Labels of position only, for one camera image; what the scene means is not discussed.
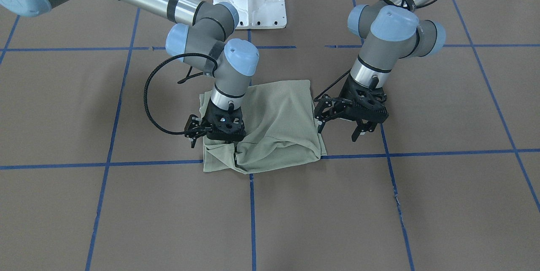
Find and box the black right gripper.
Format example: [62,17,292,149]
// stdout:
[184,104,246,149]

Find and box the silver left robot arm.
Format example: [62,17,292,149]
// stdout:
[314,0,447,141]

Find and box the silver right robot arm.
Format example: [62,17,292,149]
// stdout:
[1,0,259,146]

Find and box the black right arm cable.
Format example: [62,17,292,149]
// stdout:
[143,53,219,135]

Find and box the olive green long-sleeve shirt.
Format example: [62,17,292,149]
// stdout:
[203,79,327,174]

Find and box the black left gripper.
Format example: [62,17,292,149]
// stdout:
[314,75,389,142]

